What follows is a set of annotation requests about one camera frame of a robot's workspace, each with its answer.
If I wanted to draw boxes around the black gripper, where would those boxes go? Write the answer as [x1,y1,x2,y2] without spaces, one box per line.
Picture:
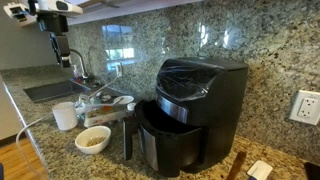
[36,12,72,69]

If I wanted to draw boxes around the empty white bowl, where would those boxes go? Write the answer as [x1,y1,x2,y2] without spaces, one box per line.
[113,95,135,106]

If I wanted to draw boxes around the white bowl holding grains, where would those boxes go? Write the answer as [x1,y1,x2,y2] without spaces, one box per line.
[74,125,112,155]

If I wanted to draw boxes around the curved metal faucet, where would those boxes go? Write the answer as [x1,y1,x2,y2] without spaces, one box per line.
[69,49,90,81]

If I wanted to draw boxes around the small soap bottle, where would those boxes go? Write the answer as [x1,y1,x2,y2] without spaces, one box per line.
[72,64,81,82]

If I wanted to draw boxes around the dark kitchen sink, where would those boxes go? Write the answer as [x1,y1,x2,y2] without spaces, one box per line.
[23,79,92,103]

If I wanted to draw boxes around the white teal dish towel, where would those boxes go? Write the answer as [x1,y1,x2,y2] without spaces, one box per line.
[89,93,113,104]

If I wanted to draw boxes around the white ceramic mug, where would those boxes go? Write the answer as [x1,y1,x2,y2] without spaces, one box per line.
[51,101,80,132]

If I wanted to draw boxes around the light upper cabinet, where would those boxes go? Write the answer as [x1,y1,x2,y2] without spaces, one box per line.
[66,0,204,26]

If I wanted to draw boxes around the clear plastic food bag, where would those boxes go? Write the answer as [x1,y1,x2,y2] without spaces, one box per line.
[88,105,122,118]

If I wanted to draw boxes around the plastic food package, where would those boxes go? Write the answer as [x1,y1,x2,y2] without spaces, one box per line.
[83,104,129,129]

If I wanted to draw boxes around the brown bottle white cap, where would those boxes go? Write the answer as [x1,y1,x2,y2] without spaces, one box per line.
[127,102,139,126]

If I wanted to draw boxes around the brown grains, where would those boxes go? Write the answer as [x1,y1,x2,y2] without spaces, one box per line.
[85,136,107,148]

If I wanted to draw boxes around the stainless steel appliance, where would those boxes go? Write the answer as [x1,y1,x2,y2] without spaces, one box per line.
[122,99,205,178]

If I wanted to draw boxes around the black air fryer body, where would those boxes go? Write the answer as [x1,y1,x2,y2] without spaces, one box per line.
[154,57,250,174]

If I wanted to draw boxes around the brown wooden utensil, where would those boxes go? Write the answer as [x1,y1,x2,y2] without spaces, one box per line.
[226,151,248,180]

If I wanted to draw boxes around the black flat object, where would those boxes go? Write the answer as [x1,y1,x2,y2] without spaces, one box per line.
[303,161,320,180]

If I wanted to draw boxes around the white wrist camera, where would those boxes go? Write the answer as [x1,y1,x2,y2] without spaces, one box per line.
[3,2,38,27]

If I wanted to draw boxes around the white wall outlet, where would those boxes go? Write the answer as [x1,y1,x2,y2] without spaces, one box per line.
[288,89,320,127]
[114,63,124,78]

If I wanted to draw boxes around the white power cord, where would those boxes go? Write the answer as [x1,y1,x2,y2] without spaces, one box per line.
[15,71,123,180]

